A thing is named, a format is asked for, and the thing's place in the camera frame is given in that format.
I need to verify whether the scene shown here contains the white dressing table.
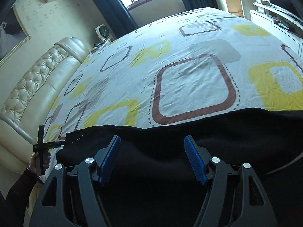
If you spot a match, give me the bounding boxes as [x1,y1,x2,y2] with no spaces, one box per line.
[216,0,258,21]

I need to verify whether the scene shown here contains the patterned white bed sheet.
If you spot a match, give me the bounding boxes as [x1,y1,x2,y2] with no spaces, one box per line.
[42,7,303,145]

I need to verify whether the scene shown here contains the black studded pants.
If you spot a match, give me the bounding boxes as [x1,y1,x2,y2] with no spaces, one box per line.
[56,108,302,226]

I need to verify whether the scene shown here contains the framed wall picture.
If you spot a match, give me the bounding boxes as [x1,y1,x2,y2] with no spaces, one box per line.
[1,5,31,66]

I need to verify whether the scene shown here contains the cream tufted leather headboard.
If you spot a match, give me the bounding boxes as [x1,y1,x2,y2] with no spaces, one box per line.
[1,37,89,174]

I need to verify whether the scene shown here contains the white desk fan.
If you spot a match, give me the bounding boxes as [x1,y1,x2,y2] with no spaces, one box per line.
[95,24,111,42]

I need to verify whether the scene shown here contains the dark blue left curtain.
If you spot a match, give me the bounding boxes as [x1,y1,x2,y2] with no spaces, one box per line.
[93,0,138,38]

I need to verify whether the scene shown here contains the person's left hand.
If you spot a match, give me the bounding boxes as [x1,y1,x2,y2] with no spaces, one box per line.
[28,151,51,175]

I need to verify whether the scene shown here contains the white tv stand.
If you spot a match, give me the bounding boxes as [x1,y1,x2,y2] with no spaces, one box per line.
[250,0,302,56]

